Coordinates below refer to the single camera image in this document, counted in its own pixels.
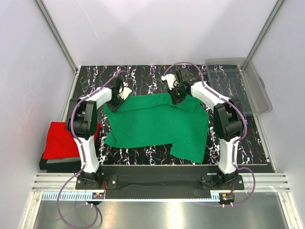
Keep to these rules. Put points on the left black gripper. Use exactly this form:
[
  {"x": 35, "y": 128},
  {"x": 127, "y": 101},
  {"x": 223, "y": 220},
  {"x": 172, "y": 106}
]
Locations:
[{"x": 114, "y": 109}]

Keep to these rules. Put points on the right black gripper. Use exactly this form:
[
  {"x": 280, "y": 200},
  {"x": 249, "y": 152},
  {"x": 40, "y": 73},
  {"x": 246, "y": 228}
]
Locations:
[{"x": 175, "y": 100}]

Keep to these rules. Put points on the green t shirt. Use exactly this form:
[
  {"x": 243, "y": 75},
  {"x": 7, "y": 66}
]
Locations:
[{"x": 153, "y": 120}]

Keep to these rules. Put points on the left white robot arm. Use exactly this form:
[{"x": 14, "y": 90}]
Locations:
[{"x": 81, "y": 122}]

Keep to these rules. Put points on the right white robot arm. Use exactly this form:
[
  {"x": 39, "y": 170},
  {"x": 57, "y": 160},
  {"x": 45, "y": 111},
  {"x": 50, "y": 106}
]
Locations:
[{"x": 228, "y": 121}]

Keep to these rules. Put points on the black marbled table mat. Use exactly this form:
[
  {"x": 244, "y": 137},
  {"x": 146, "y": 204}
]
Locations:
[{"x": 146, "y": 79}]

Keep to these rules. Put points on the clear plastic bin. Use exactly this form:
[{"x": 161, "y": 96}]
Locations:
[{"x": 237, "y": 77}]

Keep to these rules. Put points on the red folded t shirt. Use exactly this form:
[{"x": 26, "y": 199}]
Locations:
[{"x": 59, "y": 143}]

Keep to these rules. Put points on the grey folded t shirt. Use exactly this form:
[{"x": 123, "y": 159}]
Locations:
[{"x": 63, "y": 160}]

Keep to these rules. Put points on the black folded t shirt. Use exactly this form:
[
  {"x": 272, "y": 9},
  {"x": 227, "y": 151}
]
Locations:
[{"x": 60, "y": 168}]

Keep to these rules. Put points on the left orange connector box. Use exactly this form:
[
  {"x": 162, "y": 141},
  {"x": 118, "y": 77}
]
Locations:
[{"x": 98, "y": 195}]

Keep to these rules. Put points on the orange connector box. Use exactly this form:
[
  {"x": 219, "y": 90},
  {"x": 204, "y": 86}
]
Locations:
[
  {"x": 227, "y": 197},
  {"x": 98, "y": 195}
]

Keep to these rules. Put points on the right orange connector box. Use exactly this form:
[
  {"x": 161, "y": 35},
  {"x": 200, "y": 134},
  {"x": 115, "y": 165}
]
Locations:
[{"x": 227, "y": 197}]

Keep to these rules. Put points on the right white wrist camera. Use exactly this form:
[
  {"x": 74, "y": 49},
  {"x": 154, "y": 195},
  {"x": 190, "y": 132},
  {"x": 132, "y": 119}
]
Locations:
[{"x": 170, "y": 79}]

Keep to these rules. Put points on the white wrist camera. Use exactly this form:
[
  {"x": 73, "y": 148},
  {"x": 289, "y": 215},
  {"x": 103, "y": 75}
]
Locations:
[
  {"x": 170, "y": 79},
  {"x": 125, "y": 93}
]

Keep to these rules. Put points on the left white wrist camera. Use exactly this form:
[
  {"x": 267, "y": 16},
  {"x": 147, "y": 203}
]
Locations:
[{"x": 125, "y": 93}]

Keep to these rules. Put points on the left aluminium frame post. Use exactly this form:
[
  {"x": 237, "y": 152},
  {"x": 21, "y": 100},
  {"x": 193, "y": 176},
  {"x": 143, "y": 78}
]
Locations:
[{"x": 55, "y": 33}]

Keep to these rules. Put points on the aluminium frame post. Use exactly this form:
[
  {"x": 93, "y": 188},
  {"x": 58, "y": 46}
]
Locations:
[
  {"x": 266, "y": 27},
  {"x": 55, "y": 33}
]

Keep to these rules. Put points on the aluminium frame rail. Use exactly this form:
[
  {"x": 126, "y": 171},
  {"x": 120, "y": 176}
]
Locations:
[{"x": 261, "y": 182}]

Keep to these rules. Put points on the right aluminium frame post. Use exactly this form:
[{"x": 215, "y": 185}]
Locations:
[{"x": 266, "y": 27}]

